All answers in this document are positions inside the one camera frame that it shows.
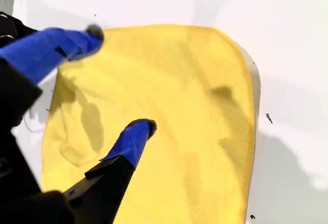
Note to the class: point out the yellow towel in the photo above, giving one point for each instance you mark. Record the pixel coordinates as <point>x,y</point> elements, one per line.
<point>166,93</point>

